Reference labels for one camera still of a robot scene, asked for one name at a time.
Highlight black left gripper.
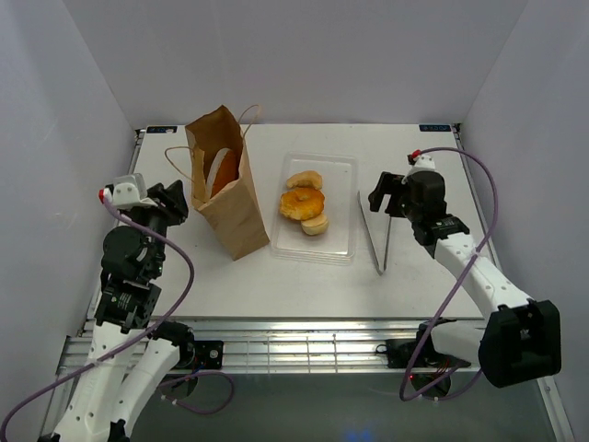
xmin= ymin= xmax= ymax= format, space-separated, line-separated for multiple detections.
xmin=126 ymin=179 xmax=190 ymax=276

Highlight metal serving tongs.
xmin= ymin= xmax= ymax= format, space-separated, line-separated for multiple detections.
xmin=357 ymin=191 xmax=392 ymax=276

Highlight orange bread wedge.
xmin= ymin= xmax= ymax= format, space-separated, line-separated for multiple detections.
xmin=206 ymin=148 xmax=238 ymax=199

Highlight brown paper bag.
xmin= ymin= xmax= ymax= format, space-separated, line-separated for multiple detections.
xmin=164 ymin=105 xmax=270 ymax=261

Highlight small tan bread roll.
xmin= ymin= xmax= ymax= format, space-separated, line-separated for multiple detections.
xmin=301 ymin=214 xmax=329 ymax=236

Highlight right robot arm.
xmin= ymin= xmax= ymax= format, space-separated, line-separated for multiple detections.
xmin=368 ymin=170 xmax=561 ymax=388

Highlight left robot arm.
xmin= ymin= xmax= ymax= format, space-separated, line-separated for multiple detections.
xmin=43 ymin=174 xmax=195 ymax=441

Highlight curved croissant bread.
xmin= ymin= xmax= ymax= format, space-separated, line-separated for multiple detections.
xmin=286 ymin=170 xmax=323 ymax=190

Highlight clear plastic tray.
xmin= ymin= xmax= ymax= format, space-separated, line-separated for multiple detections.
xmin=271 ymin=153 xmax=357 ymax=264

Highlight blue label sticker right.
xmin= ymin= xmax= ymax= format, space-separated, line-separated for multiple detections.
xmin=419 ymin=124 xmax=452 ymax=133

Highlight blue label sticker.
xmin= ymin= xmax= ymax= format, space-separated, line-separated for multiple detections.
xmin=145 ymin=125 xmax=178 ymax=134
xmin=419 ymin=124 xmax=452 ymax=133

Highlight blue label sticker left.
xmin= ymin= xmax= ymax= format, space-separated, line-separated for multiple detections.
xmin=145 ymin=125 xmax=178 ymax=134

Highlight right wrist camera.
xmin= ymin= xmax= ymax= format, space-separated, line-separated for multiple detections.
xmin=406 ymin=150 xmax=436 ymax=178

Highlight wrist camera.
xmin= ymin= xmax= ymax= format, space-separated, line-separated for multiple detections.
xmin=98 ymin=173 xmax=156 ymax=210
xmin=406 ymin=150 xmax=436 ymax=178

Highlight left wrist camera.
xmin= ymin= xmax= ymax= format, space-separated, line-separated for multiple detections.
xmin=98 ymin=173 xmax=156 ymax=210

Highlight large orange ring bread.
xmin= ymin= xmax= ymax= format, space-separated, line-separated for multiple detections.
xmin=279 ymin=188 xmax=325 ymax=221

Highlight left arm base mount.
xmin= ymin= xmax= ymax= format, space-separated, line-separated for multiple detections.
xmin=161 ymin=341 xmax=225 ymax=399

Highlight aluminium frame rail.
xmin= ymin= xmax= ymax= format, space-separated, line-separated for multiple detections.
xmin=55 ymin=317 xmax=553 ymax=375

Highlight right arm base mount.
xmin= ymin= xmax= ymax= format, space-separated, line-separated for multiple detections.
xmin=375 ymin=338 xmax=472 ymax=400

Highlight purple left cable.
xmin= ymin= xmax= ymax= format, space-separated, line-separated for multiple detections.
xmin=0 ymin=195 xmax=236 ymax=442

